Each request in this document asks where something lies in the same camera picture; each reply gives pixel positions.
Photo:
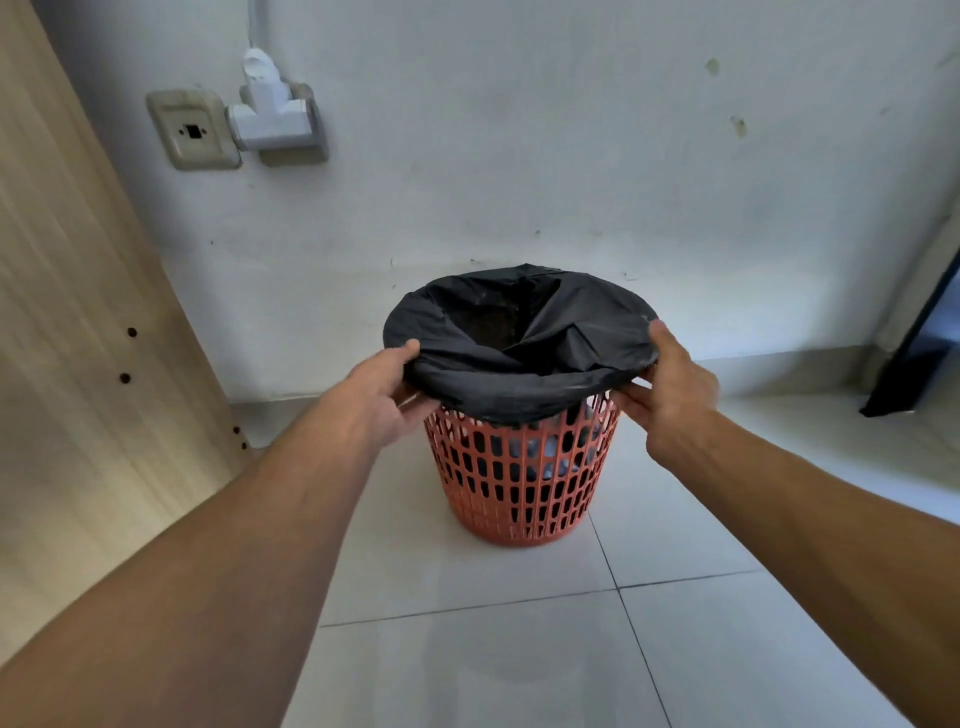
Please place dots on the person's left hand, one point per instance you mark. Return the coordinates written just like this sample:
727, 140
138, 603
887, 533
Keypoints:
367, 405

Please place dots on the person's right hand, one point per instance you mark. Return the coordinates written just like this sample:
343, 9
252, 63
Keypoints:
682, 405

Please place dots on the black plastic trash bag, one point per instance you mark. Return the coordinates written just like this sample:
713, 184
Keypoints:
525, 390

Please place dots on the red plastic mesh bin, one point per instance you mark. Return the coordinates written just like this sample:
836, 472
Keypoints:
517, 525

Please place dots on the person's left forearm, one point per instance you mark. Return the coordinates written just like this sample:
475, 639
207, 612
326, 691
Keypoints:
187, 585

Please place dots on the person's right forearm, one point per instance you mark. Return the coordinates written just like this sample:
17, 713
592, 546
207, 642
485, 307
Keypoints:
840, 540

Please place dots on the black flat panel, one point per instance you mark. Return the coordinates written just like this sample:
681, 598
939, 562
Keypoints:
911, 360

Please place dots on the light wooden desk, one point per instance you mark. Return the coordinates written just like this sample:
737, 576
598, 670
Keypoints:
75, 375

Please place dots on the white plug adapter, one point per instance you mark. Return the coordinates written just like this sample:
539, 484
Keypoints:
270, 124

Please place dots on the beige wall socket plate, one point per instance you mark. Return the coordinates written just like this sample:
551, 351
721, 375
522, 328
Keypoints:
193, 131

